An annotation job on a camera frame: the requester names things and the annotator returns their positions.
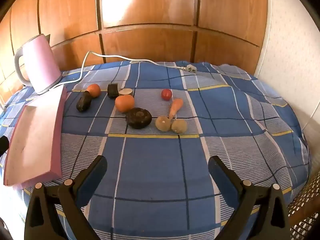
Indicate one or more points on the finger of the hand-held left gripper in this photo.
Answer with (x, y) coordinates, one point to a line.
(3, 143)

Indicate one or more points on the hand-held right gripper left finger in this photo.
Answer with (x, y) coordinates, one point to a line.
(87, 187)

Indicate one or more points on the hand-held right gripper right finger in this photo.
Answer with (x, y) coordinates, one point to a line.
(222, 180)

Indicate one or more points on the pink shallow cardboard tray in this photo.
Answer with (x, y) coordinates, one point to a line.
(32, 135)

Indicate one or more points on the small yellow round fruit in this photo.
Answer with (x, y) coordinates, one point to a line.
(179, 126)
(163, 123)

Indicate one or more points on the dark oblong fruit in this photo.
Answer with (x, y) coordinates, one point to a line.
(83, 101)

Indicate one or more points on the dark round fruit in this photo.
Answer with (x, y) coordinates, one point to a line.
(138, 118)

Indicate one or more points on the small carrot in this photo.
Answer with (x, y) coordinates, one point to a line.
(175, 105)

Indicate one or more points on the large orange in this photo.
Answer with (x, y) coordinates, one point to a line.
(124, 103)

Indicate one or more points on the small orange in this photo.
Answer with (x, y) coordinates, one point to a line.
(93, 90)

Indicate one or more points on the dark-skinned cut root cylinder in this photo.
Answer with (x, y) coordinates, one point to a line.
(113, 90)

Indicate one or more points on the red cherry tomato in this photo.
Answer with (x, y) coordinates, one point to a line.
(166, 94)

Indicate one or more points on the dark-skinned cut root wedge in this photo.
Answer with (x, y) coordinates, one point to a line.
(126, 91)

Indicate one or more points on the blue plaid blanket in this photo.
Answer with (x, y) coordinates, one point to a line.
(160, 170)

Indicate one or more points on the rattan chair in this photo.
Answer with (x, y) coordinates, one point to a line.
(307, 205)

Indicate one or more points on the pink electric kettle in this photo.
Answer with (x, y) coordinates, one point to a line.
(41, 62)

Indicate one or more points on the wooden wardrobe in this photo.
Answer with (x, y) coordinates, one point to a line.
(150, 17)

